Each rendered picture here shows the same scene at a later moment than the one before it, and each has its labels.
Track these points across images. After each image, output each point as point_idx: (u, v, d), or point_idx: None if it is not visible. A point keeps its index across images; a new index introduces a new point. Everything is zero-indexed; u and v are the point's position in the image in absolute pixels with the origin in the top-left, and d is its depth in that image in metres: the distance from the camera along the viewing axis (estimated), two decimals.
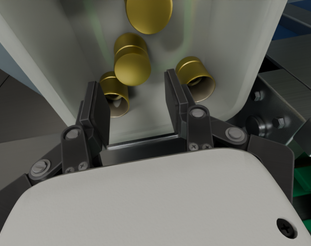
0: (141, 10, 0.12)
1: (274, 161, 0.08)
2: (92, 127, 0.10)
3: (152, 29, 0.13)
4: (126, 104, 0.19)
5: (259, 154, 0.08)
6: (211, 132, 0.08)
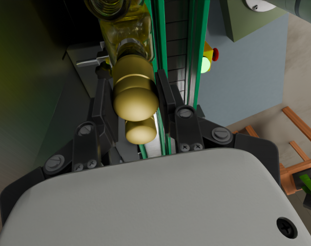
0: None
1: (260, 157, 0.08)
2: (104, 123, 0.10)
3: None
4: None
5: (246, 152, 0.08)
6: (200, 131, 0.08)
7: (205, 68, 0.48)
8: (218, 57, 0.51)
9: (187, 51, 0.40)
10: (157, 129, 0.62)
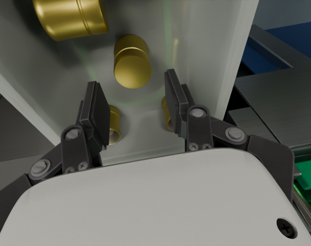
0: (126, 74, 0.15)
1: (274, 161, 0.08)
2: (92, 127, 0.10)
3: (136, 85, 0.16)
4: (118, 134, 0.22)
5: (259, 154, 0.08)
6: (211, 132, 0.08)
7: None
8: None
9: None
10: None
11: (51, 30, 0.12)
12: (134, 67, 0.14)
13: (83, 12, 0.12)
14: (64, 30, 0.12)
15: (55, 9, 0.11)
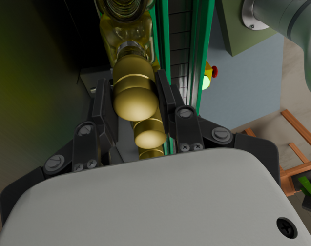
0: (128, 107, 0.12)
1: (260, 157, 0.08)
2: (104, 123, 0.10)
3: (140, 117, 0.13)
4: None
5: (246, 152, 0.08)
6: (200, 131, 0.08)
7: (205, 86, 0.52)
8: (217, 74, 0.55)
9: (189, 73, 0.43)
10: None
11: None
12: (138, 99, 0.11)
13: None
14: None
15: None
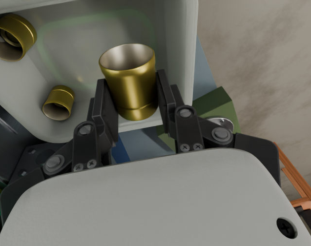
0: None
1: (260, 157, 0.08)
2: (104, 123, 0.10)
3: None
4: (9, 56, 0.18)
5: (246, 152, 0.08)
6: (200, 131, 0.08)
7: None
8: None
9: None
10: None
11: (120, 78, 0.10)
12: None
13: (140, 108, 0.12)
14: (120, 89, 0.10)
15: (142, 87, 0.10)
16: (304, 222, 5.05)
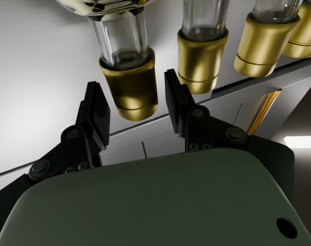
0: None
1: (274, 161, 0.08)
2: (92, 127, 0.10)
3: None
4: None
5: (259, 154, 0.08)
6: (211, 132, 0.08)
7: None
8: None
9: None
10: None
11: (120, 78, 0.10)
12: (191, 86, 0.15)
13: (140, 108, 0.12)
14: (120, 89, 0.10)
15: (142, 87, 0.10)
16: None
